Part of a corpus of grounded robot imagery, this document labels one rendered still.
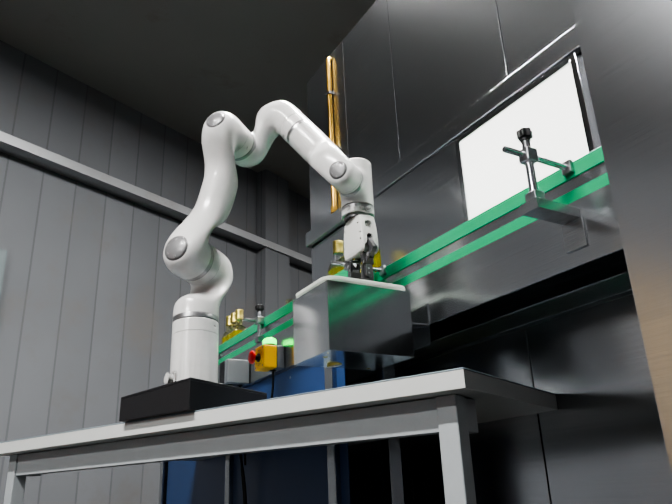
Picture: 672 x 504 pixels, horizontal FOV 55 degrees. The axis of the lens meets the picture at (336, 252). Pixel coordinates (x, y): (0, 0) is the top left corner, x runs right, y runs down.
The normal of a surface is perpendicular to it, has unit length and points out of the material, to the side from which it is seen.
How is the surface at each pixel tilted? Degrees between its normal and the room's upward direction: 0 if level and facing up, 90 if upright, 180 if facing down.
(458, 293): 90
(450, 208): 90
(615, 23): 90
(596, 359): 90
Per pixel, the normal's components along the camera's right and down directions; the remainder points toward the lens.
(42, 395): 0.80, -0.25
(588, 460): -0.87, -0.15
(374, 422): -0.60, -0.26
